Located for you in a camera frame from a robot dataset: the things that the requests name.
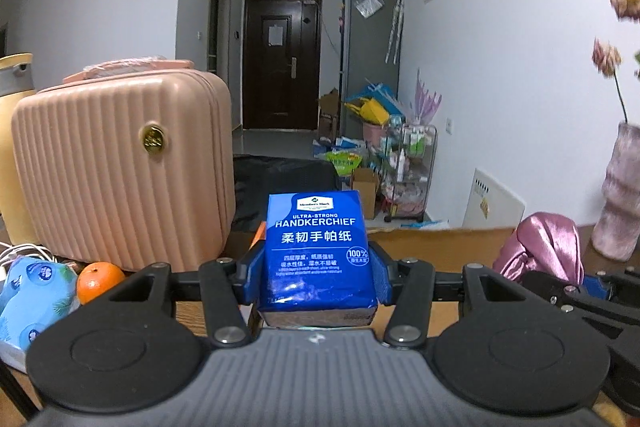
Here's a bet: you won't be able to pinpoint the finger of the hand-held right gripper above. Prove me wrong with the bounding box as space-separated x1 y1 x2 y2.
582 274 640 306
520 270 640 349

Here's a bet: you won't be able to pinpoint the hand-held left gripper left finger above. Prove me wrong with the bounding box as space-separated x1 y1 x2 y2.
106 239 268 350

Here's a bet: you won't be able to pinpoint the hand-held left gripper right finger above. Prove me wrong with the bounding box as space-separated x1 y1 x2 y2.
369 242 527 351

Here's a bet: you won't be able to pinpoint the pink satin bonnet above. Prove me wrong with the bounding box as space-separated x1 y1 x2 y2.
492 212 585 286

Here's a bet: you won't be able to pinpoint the red cardboard box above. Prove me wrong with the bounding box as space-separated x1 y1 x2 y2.
250 223 519 334

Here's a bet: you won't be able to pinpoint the blue handkerchief paper pack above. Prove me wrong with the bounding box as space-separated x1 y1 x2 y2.
257 190 380 327

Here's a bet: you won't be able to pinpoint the purple textured vase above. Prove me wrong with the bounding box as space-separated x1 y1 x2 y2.
590 121 640 262

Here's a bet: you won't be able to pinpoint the small open cardboard box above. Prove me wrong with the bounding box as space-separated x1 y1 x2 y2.
349 166 381 221

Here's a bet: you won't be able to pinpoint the black duffel bag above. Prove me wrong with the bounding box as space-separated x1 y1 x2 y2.
232 155 341 233

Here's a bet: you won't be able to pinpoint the metal trolley cart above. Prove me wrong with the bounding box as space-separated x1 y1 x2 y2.
379 122 439 224

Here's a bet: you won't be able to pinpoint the white flat board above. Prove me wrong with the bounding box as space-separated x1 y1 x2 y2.
460 167 527 229

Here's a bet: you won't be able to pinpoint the green package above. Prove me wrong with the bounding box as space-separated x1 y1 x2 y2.
324 149 362 178

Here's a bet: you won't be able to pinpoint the pink plastic bucket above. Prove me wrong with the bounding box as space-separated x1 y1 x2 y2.
362 120 389 146

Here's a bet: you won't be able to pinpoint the orange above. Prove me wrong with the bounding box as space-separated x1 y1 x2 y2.
75 261 126 306

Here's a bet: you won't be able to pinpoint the pink ribbed suitcase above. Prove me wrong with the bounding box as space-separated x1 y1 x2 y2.
10 59 237 273

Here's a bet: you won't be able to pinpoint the large brown cardboard box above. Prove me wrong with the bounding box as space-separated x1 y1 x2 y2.
318 89 341 143

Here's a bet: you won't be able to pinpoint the blue and yellow bags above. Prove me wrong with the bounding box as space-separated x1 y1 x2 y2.
344 79 406 126

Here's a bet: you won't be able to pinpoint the purple feather decoration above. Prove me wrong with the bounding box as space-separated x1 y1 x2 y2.
407 67 444 126

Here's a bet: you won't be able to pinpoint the dark brown entrance door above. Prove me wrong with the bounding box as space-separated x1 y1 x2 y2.
242 0 323 130

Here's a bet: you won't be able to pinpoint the blue tissue pack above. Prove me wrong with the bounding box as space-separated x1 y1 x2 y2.
0 255 81 366

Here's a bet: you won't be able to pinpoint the grey refrigerator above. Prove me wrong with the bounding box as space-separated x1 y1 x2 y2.
339 0 407 143

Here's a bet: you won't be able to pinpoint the hanging folded umbrella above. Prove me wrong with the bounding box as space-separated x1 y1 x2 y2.
384 0 405 66

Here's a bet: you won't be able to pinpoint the clear zip bag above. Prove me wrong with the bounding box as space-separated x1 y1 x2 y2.
355 0 385 19

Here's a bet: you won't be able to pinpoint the yellow thermos bottle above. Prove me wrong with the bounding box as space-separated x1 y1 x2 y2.
0 53 39 248

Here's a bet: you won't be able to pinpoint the white charger cable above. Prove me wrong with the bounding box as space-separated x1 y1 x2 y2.
0 242 54 281

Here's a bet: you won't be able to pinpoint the interior door frame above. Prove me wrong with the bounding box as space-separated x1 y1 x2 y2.
208 0 232 78

